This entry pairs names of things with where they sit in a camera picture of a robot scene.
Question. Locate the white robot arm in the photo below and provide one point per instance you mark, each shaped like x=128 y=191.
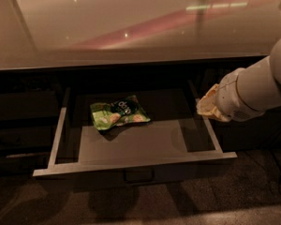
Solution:
x=245 y=93

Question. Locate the green snack bag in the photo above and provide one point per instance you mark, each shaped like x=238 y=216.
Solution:
x=119 y=113

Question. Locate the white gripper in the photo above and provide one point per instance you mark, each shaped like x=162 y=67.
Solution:
x=230 y=97

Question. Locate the dark drawer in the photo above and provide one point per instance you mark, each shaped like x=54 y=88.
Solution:
x=28 y=105
x=177 y=143
x=23 y=163
x=22 y=137

